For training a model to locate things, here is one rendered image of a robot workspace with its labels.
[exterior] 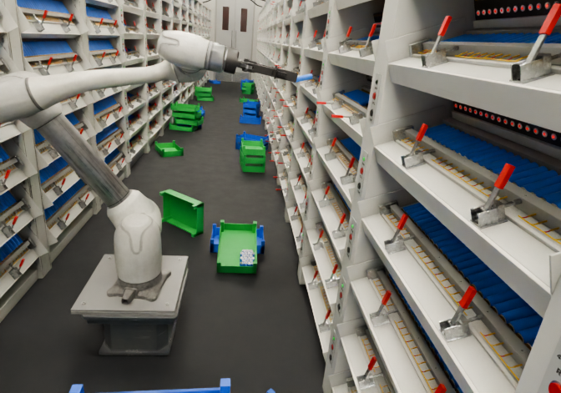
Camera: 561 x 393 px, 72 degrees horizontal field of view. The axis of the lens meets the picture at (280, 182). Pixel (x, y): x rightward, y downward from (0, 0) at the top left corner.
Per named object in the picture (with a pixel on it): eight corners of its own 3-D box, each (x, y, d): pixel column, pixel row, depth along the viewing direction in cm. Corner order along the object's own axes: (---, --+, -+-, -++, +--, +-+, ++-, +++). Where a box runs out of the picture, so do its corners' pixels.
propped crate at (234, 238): (255, 274, 199) (257, 264, 194) (216, 272, 197) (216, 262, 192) (255, 230, 222) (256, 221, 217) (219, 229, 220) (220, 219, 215)
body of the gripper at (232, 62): (226, 48, 120) (256, 56, 121) (228, 47, 128) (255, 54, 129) (222, 73, 122) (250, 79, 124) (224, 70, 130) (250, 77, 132)
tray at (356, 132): (366, 152, 108) (359, 119, 105) (324, 113, 164) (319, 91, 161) (436, 131, 108) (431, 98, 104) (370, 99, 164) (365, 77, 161)
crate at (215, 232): (209, 252, 215) (209, 239, 212) (212, 234, 234) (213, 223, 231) (264, 254, 218) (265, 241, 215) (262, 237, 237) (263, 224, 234)
